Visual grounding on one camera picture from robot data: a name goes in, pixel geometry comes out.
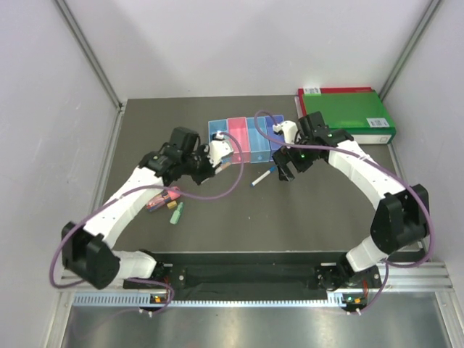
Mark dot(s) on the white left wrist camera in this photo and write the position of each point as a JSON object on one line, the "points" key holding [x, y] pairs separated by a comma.
{"points": [[220, 150]]}

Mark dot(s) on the pink drawer box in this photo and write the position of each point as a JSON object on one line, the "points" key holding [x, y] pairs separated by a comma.
{"points": [[237, 127]]}

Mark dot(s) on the left aluminium rail bar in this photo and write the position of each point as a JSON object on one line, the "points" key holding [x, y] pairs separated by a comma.
{"points": [[70, 280]]}

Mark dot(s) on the green ring binder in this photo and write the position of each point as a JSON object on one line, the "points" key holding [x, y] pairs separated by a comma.
{"points": [[375, 136]]}

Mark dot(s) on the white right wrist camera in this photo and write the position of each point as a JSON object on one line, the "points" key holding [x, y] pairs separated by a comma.
{"points": [[287, 129]]}

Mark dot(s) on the aluminium rail bar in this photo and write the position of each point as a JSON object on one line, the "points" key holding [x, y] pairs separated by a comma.
{"points": [[70, 280], [429, 277]]}

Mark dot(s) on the purple drawer box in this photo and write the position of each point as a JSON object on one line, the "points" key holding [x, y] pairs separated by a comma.
{"points": [[269, 125]]}

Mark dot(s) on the aluminium frame post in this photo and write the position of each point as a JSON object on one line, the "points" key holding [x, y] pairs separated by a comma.
{"points": [[67, 15], [419, 29]]}

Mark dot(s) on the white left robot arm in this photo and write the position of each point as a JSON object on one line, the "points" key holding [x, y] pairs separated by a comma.
{"points": [[86, 248]]}

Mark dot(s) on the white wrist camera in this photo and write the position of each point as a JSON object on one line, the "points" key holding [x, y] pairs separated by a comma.
{"points": [[287, 129], [220, 150]]}

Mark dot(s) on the pink cap pen tube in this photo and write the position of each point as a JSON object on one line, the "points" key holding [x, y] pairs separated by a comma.
{"points": [[160, 200]]}

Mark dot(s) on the sky blue drawer box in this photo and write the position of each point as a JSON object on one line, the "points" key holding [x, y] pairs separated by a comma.
{"points": [[259, 145]]}

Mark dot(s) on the light blue drawer box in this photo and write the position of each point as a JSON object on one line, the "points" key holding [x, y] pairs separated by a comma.
{"points": [[215, 126]]}

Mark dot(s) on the left aluminium frame post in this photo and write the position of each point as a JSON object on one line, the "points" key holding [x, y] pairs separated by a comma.
{"points": [[67, 15]]}

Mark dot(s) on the small yellow block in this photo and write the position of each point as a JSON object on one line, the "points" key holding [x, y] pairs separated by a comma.
{"points": [[171, 205]]}

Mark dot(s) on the white orange pen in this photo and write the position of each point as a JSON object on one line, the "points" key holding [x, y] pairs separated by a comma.
{"points": [[222, 167]]}

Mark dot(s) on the white blue marker pen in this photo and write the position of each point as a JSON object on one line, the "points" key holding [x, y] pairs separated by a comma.
{"points": [[263, 176]]}

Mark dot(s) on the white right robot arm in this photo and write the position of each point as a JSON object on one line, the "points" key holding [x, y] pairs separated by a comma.
{"points": [[400, 211]]}

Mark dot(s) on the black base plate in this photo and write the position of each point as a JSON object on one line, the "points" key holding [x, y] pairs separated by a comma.
{"points": [[306, 275]]}

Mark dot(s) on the blue cap black highlighter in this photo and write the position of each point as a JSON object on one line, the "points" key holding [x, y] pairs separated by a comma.
{"points": [[285, 176]]}

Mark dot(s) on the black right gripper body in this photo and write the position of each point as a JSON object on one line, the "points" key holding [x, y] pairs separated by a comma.
{"points": [[302, 159]]}

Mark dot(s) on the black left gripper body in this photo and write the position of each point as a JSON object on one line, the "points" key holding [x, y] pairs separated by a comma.
{"points": [[197, 165]]}

